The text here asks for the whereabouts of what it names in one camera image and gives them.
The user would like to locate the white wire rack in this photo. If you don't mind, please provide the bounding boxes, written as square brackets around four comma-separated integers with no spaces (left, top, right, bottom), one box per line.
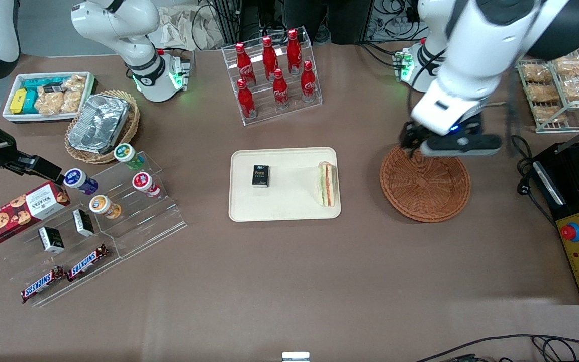
[515,30,579,134]

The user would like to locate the Snickers bar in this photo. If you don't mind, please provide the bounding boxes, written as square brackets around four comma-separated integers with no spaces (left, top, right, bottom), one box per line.
[66,244,110,283]
[20,265,67,304]

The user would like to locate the rice cracker bag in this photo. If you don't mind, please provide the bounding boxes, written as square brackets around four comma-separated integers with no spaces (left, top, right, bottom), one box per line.
[35,92,65,116]
[61,75,87,114]

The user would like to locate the white plastic bin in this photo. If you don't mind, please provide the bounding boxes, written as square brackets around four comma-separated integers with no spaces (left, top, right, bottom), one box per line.
[2,71,97,124]

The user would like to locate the black and yellow control box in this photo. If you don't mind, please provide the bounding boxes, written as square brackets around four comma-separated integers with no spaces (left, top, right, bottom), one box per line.
[530,142,579,306]

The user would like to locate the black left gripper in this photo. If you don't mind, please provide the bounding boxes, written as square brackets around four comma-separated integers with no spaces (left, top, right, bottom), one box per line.
[400,115,503,160]

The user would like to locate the small black box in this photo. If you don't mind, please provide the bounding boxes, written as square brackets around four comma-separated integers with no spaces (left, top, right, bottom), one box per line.
[38,226,65,254]
[72,208,95,238]

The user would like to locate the red Walkers cookie box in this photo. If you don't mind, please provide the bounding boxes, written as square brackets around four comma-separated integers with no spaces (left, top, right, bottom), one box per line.
[0,180,71,247]

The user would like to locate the purple snack cup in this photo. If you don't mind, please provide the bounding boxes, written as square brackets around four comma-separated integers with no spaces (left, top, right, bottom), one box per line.
[63,168,99,196]

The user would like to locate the crumpled beige paper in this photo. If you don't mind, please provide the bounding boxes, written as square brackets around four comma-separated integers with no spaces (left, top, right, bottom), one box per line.
[158,4,226,52]

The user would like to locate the person in dark clothes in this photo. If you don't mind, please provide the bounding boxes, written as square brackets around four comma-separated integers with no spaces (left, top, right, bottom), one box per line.
[281,0,373,46]

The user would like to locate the green lid snack cup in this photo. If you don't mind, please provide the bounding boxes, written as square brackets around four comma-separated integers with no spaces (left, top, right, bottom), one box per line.
[113,143,146,171]

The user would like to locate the black power cable with plug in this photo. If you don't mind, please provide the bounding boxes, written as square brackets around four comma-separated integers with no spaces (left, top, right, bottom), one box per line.
[510,134,557,228]

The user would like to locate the clear acrylic stepped stand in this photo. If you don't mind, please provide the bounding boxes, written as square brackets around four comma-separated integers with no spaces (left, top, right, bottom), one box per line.
[87,150,188,260]
[0,199,122,309]

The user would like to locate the red cola bottle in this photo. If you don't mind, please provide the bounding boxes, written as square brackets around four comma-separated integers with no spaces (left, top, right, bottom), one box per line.
[236,79,257,120]
[272,68,291,109]
[235,42,257,87]
[287,29,303,75]
[300,60,318,103]
[262,36,279,81]

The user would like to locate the teal snack box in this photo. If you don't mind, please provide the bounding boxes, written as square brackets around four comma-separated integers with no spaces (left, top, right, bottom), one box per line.
[21,89,40,115]

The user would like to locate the red lid snack cup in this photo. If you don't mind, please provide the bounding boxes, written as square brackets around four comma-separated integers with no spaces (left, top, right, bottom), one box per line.
[132,171,161,198]

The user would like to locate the thin black cable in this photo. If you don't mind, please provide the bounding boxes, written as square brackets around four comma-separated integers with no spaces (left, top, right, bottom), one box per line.
[415,334,579,362]

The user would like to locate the orange snack cup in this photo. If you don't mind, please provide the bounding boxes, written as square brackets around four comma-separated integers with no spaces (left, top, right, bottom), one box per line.
[88,194,122,220]

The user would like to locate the round brown wicker basket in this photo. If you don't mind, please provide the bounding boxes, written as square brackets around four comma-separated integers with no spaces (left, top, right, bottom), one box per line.
[379,142,471,223]

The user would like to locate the clear acrylic bottle rack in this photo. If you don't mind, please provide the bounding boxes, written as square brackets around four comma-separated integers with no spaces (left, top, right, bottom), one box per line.
[221,26,324,127]

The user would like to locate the oval tan wicker basket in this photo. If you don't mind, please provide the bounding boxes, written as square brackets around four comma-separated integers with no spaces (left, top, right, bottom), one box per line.
[64,90,141,165]

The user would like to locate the aluminium foil container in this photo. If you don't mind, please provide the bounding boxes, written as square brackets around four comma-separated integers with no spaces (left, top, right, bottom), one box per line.
[67,94,130,155]

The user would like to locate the triangle sandwich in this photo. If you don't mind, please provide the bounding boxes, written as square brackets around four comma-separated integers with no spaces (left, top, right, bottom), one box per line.
[317,160,339,208]

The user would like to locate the black tissue pack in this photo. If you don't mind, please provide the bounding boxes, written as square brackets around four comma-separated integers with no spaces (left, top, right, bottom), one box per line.
[251,164,270,188]

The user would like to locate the beige plastic tray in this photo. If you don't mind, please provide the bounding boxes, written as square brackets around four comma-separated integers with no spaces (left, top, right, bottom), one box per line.
[228,146,342,223]

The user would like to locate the yellow snack pack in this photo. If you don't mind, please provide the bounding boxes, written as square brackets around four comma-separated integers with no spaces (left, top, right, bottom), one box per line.
[9,88,28,115]

